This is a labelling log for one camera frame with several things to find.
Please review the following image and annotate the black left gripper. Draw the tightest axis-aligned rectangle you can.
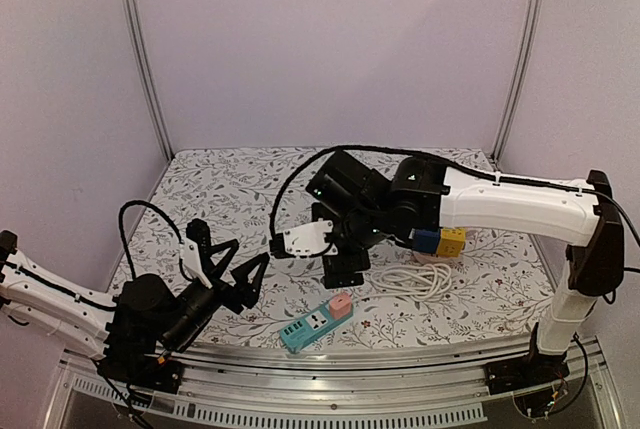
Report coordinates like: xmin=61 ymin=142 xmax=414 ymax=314
xmin=162 ymin=240 xmax=268 ymax=351

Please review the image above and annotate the pink cube socket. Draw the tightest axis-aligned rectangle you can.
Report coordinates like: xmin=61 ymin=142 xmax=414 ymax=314
xmin=328 ymin=293 xmax=353 ymax=320

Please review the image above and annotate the light blue cube socket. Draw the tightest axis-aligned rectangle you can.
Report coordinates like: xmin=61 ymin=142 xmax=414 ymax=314
xmin=279 ymin=305 xmax=353 ymax=354

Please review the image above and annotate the pink round power strip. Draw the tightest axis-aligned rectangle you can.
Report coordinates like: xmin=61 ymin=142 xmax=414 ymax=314
xmin=412 ymin=252 xmax=450 ymax=265

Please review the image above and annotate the white cable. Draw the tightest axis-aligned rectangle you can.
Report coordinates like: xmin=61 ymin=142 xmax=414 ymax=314
xmin=359 ymin=261 xmax=454 ymax=303

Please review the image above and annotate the yellow cube socket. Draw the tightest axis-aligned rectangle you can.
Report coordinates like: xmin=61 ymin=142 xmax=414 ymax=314
xmin=435 ymin=228 xmax=466 ymax=258

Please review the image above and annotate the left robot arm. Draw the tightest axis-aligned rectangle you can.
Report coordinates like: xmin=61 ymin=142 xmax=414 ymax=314
xmin=1 ymin=230 xmax=270 ymax=383

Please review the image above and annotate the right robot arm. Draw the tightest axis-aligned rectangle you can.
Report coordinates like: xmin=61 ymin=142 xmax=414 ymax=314
xmin=284 ymin=146 xmax=625 ymax=385

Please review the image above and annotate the floral patterned table mat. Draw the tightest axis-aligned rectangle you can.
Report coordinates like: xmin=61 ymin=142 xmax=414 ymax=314
xmin=109 ymin=148 xmax=552 ymax=352

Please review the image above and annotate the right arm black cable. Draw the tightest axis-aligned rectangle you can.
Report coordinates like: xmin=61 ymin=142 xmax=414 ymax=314
xmin=268 ymin=144 xmax=501 ymax=250

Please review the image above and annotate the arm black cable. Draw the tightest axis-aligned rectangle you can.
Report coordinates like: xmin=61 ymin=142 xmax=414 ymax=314
xmin=268 ymin=144 xmax=501 ymax=250
xmin=117 ymin=199 xmax=189 ymax=280

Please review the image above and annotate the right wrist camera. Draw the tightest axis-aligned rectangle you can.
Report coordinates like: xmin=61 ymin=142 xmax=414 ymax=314
xmin=269 ymin=219 xmax=338 ymax=259

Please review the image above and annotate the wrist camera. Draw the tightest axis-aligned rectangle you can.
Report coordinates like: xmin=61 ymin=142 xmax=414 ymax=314
xmin=269 ymin=219 xmax=338 ymax=259
xmin=180 ymin=218 xmax=212 ymax=289

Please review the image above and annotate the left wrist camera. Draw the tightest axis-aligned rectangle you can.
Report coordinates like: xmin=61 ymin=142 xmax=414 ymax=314
xmin=180 ymin=218 xmax=212 ymax=289

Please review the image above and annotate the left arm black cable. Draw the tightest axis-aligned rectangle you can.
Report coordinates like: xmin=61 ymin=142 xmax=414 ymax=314
xmin=117 ymin=199 xmax=189 ymax=280

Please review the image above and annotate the aluminium front rail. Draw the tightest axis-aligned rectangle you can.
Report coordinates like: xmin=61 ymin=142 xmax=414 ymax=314
xmin=42 ymin=336 xmax=624 ymax=429

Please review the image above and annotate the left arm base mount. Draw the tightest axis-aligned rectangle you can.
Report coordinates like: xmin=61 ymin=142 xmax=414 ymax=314
xmin=96 ymin=349 xmax=185 ymax=394

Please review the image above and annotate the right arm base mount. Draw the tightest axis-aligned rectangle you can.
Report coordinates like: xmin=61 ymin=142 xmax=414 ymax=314
xmin=483 ymin=324 xmax=569 ymax=395

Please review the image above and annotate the left aluminium corner post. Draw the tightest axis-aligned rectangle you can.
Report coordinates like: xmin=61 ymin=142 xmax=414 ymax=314
xmin=122 ymin=0 xmax=175 ymax=162

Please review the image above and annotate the aluminium corner post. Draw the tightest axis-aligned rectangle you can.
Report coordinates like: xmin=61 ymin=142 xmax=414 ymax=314
xmin=122 ymin=0 xmax=175 ymax=162
xmin=490 ymin=0 xmax=543 ymax=166

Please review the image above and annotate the right aluminium corner post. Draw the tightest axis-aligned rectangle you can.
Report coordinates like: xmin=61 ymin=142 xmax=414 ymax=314
xmin=490 ymin=0 xmax=543 ymax=166

